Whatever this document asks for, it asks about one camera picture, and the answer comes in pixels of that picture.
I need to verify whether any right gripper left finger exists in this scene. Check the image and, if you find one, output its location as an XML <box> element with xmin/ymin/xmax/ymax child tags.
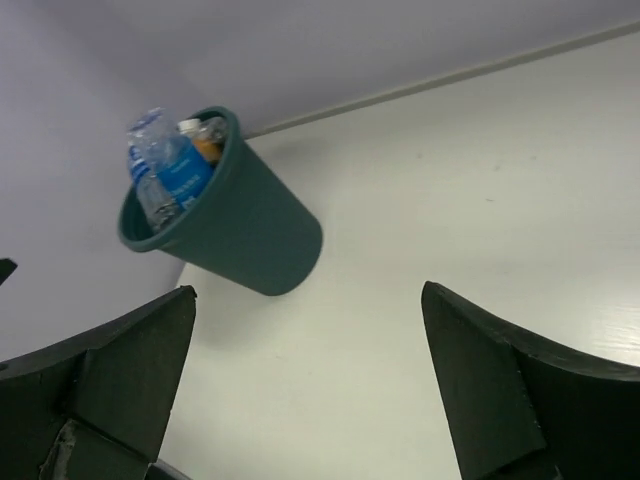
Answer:
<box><xmin>1</xmin><ymin>286</ymin><xmax>196</xmax><ymax>479</ymax></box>

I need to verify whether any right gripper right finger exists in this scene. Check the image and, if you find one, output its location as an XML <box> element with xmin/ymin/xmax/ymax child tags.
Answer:
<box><xmin>421</xmin><ymin>282</ymin><xmax>639</xmax><ymax>479</ymax></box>

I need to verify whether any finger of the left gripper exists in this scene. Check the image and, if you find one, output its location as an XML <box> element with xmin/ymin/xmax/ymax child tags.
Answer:
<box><xmin>0</xmin><ymin>258</ymin><xmax>17</xmax><ymax>285</ymax></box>

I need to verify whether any blue label water bottle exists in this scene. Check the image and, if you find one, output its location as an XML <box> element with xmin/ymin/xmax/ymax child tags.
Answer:
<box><xmin>127</xmin><ymin>144</ymin><xmax>181</xmax><ymax>233</ymax></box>

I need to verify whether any light blue label bottle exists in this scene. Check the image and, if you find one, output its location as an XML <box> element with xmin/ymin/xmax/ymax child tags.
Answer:
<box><xmin>127</xmin><ymin>107</ymin><xmax>214</xmax><ymax>210</ymax></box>

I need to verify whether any orange juice bottle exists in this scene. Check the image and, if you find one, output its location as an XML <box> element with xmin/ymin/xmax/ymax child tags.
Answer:
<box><xmin>177</xmin><ymin>118</ymin><xmax>222</xmax><ymax>166</ymax></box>

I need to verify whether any clear plastic bottle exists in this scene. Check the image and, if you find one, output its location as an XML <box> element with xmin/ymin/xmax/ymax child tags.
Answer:
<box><xmin>201</xmin><ymin>116</ymin><xmax>229</xmax><ymax>145</ymax></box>

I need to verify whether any dark green plastic bin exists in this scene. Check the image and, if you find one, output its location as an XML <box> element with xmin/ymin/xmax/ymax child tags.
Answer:
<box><xmin>118</xmin><ymin>106</ymin><xmax>323</xmax><ymax>296</ymax></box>

